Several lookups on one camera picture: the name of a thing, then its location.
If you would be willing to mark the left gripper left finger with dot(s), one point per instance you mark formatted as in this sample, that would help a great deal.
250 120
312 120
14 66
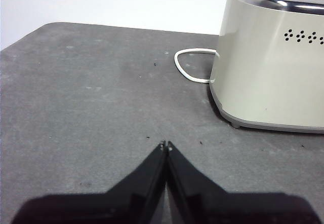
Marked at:
101 208

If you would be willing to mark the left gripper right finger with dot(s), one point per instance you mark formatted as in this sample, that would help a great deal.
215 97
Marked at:
227 208

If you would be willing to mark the cream two-slot toaster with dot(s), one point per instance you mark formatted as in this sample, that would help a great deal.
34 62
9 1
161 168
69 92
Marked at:
265 77

